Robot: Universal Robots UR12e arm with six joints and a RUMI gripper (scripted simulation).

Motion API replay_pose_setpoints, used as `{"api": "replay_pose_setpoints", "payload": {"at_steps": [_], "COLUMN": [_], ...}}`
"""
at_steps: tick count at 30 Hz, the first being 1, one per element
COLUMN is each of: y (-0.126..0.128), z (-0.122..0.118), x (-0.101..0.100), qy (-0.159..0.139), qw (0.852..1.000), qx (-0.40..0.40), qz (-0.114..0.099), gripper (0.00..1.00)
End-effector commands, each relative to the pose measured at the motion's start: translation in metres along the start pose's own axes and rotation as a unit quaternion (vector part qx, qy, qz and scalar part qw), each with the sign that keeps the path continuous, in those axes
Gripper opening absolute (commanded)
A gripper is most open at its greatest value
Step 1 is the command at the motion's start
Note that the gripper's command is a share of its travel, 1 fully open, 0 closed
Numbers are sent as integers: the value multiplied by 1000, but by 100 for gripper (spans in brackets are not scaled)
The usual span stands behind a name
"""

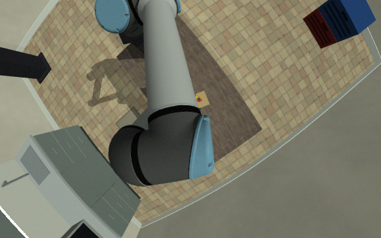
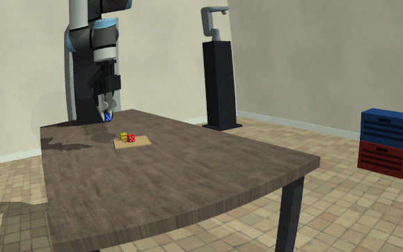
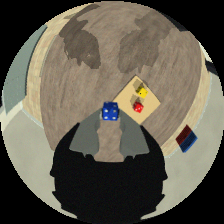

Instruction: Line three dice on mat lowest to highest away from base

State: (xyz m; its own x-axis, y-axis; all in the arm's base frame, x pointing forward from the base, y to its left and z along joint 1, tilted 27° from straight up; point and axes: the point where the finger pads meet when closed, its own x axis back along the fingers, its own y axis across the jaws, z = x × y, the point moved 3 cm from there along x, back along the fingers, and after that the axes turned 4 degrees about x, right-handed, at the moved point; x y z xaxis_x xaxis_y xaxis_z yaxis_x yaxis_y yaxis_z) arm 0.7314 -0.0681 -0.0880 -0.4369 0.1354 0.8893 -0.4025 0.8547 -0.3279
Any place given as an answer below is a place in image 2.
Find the red die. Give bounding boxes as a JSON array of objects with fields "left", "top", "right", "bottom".
[{"left": 127, "top": 134, "right": 135, "bottom": 143}]

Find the tan mat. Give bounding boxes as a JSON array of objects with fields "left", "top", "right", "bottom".
[{"left": 114, "top": 136, "right": 152, "bottom": 149}]

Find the yellow die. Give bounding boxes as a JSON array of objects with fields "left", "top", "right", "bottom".
[{"left": 120, "top": 133, "right": 127, "bottom": 141}]

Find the blue die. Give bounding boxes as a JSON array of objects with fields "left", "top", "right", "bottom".
[{"left": 104, "top": 113, "right": 111, "bottom": 122}]

